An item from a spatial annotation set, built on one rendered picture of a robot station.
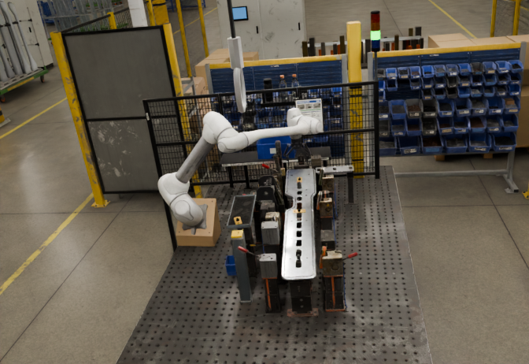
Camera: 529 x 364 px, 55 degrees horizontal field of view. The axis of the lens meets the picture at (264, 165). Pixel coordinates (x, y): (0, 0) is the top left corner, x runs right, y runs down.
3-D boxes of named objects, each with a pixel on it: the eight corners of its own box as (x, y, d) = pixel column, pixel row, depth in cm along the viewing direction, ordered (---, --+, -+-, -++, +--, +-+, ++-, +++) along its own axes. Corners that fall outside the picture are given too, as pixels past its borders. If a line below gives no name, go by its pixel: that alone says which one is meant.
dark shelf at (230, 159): (331, 160, 399) (331, 156, 398) (220, 167, 409) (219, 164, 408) (330, 149, 419) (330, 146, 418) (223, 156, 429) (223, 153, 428)
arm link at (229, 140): (250, 139, 319) (238, 124, 324) (228, 146, 309) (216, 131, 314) (245, 152, 329) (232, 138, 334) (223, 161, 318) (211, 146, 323)
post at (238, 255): (252, 302, 298) (243, 239, 280) (239, 302, 299) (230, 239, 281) (253, 294, 305) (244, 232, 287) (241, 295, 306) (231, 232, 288)
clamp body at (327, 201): (337, 247, 342) (334, 202, 327) (319, 247, 343) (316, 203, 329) (336, 239, 350) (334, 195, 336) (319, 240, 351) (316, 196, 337)
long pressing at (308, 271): (321, 279, 265) (321, 276, 265) (279, 280, 268) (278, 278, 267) (315, 169, 391) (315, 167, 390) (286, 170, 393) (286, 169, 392)
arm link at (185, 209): (190, 231, 353) (178, 224, 332) (175, 211, 359) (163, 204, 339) (207, 216, 353) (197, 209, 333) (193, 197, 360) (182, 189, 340)
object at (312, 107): (324, 133, 414) (322, 97, 401) (297, 135, 416) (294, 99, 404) (324, 132, 416) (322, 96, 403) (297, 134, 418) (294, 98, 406)
